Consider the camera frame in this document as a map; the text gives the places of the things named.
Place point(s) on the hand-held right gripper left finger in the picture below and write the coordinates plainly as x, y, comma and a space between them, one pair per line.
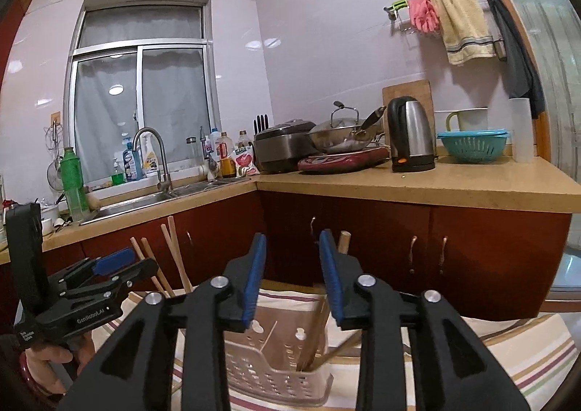
254, 279

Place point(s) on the beige plastic utensil basket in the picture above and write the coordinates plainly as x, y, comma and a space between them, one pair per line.
272, 374

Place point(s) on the teal plastic colander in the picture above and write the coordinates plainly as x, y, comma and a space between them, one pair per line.
472, 147

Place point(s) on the red induction cooker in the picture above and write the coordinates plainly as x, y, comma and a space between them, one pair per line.
340, 162

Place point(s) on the white plastic container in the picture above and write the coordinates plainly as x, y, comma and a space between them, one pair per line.
521, 134

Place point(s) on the steel kitchen faucet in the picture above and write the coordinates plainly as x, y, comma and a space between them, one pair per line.
163, 156

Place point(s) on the pink rubber gloves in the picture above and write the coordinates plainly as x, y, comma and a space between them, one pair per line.
422, 13

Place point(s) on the amber oil bottle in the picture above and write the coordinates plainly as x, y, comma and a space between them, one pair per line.
227, 161

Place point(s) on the wooden cutting board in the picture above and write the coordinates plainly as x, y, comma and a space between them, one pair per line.
417, 88

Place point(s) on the red kitchen cabinet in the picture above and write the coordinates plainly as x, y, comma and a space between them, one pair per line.
490, 256

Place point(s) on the grey rice cooker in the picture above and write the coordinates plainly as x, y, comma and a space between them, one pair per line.
281, 147

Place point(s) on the glass pot lid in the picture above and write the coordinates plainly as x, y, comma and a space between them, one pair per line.
340, 124

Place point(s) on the black knife block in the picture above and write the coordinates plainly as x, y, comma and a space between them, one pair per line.
261, 125

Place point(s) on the steel wok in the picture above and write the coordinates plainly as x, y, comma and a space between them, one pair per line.
336, 140

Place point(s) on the hanging metal strainer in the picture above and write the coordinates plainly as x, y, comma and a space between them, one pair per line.
54, 175

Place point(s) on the aluminium frame window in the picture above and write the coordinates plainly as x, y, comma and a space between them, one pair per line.
104, 129

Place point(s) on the dark grey cloth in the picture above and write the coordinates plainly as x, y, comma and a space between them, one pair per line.
517, 65

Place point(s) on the steel kitchen sink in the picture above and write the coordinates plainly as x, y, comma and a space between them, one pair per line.
131, 204

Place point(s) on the steel electric kettle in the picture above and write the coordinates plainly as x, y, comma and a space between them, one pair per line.
413, 134

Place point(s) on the person's left hand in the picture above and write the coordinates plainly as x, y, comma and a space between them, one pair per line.
50, 358

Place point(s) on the metal towel rack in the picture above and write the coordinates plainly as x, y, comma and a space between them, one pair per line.
395, 9

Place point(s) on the yellow towel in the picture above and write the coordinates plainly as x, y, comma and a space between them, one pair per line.
463, 29

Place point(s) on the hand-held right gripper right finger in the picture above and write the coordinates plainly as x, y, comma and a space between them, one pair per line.
329, 279

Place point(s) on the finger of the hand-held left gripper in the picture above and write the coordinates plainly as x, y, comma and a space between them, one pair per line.
136, 272
113, 261

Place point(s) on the white ceramic bowl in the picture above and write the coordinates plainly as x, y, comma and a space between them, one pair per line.
50, 215

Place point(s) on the red and white packet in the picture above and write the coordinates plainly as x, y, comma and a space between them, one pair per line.
245, 163

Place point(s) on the striped tablecloth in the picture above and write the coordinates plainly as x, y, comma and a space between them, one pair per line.
499, 356

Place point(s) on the white spray bottle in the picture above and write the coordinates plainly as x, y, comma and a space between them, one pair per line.
150, 156

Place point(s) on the clear glass jar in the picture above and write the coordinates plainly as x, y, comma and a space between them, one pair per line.
192, 152

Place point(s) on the blue detergent bottle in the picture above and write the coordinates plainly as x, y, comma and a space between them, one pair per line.
133, 163

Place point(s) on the small green soap bottle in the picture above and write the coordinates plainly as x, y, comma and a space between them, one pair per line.
118, 175

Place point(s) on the green plastic bottle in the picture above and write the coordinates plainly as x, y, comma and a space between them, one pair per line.
72, 184

